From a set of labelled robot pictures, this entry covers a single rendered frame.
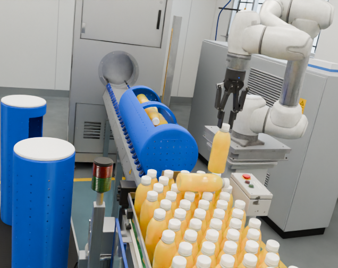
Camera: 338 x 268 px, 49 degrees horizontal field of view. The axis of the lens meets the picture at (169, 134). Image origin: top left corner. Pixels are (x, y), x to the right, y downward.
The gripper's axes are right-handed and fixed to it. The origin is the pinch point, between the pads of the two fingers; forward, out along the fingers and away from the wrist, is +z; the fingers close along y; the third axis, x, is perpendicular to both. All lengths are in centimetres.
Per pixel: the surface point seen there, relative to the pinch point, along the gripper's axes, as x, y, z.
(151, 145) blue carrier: -24.9, 22.5, 22.1
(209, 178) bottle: 11.5, 7.3, 20.2
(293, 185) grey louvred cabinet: -110, -123, 86
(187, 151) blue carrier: -24.8, 4.8, 24.3
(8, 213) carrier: -112, 96, 112
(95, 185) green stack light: 23, 51, 18
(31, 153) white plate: -35, 75, 33
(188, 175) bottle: 10.8, 15.8, 19.6
